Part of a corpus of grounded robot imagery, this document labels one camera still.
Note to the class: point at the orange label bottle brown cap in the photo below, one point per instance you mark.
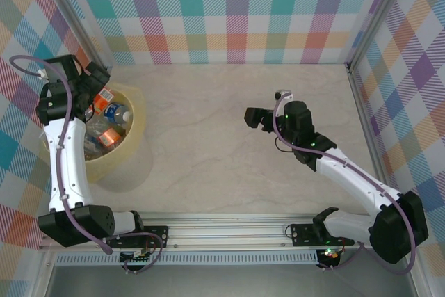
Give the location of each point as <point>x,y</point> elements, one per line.
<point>102,103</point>

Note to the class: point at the white label clear bottle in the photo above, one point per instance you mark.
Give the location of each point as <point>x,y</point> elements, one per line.
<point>92,142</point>

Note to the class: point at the pale yellow plastic bin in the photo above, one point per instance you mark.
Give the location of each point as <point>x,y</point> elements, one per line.
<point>139,116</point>

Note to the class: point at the clear bottle peach cap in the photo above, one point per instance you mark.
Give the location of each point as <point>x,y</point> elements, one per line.
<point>108,136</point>

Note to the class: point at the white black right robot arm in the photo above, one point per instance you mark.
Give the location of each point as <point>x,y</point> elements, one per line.
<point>347,175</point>

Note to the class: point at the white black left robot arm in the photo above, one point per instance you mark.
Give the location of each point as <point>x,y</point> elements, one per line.
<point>67,165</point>

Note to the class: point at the small controller board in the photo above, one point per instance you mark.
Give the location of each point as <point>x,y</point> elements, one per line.
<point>328,255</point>
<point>135,258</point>

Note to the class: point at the grey metal panel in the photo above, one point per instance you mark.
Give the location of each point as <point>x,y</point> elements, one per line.
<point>226,283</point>

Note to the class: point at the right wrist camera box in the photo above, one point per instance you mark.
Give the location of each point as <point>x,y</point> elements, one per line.
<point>283,95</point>

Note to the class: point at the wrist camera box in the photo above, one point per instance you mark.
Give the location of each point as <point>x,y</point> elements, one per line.
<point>283,95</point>
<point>42,74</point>

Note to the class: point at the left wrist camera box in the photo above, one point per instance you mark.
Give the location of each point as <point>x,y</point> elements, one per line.
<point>42,74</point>

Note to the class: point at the aluminium frame post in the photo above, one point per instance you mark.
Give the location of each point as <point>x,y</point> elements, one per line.
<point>82,22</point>
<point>378,15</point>

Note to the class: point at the aluminium table side rail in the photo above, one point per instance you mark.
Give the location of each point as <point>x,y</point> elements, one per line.
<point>366,109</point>

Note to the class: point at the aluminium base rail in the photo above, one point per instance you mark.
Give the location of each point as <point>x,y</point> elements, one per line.
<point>226,231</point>

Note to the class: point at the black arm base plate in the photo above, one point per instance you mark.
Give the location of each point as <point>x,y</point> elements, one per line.
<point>302,234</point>
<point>158,236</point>

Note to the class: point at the aluminium frame leg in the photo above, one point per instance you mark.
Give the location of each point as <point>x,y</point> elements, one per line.
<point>416,281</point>
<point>43,276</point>

